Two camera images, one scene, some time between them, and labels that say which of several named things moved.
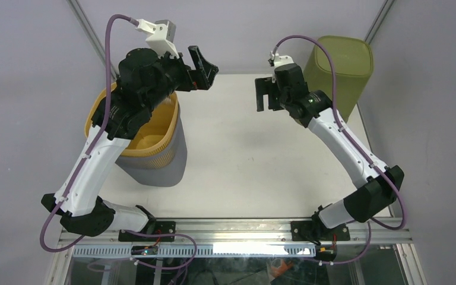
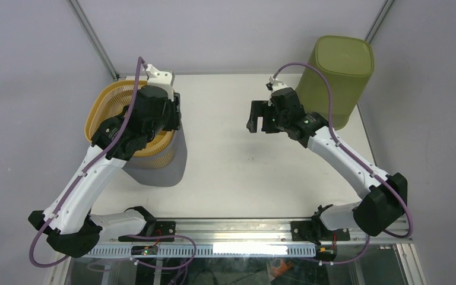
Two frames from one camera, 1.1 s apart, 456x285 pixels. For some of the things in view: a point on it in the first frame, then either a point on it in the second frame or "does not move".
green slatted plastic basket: x=354 y=59 does not move
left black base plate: x=161 y=227 does not move
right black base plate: x=314 y=230 does not move
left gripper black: x=202 y=77 to x=174 y=107
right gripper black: x=266 y=86 to x=260 y=108
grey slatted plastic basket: x=164 y=168 does not move
